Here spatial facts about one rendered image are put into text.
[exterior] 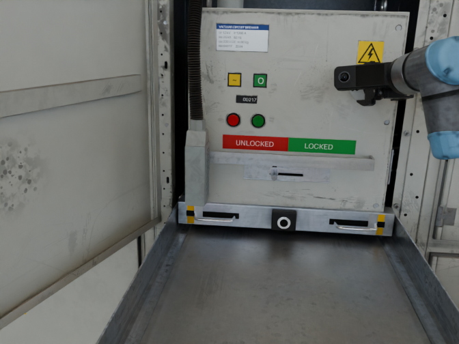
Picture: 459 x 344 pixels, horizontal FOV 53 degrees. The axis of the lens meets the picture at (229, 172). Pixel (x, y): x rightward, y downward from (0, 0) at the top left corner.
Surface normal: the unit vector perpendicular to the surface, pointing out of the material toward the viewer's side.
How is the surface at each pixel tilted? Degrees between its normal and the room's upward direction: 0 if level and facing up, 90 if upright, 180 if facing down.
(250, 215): 90
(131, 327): 0
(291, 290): 0
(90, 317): 90
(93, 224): 90
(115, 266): 90
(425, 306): 0
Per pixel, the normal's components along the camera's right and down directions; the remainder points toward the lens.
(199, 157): -0.10, 0.29
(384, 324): 0.03, -0.96
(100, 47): 0.92, 0.14
